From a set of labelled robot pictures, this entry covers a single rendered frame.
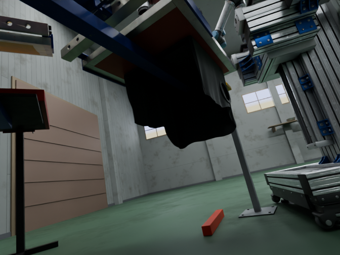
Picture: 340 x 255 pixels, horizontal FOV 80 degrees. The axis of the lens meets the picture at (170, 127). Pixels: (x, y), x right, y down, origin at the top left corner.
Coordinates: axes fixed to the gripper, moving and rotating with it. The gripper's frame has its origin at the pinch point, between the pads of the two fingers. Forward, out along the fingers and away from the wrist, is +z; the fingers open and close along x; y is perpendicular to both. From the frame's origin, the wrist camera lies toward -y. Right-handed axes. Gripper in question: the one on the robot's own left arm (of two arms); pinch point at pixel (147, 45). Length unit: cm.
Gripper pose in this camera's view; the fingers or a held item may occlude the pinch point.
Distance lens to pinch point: 114.0
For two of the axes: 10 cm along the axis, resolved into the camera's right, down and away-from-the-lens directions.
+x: 5.4, 1.2, 8.4
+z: 2.0, 9.4, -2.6
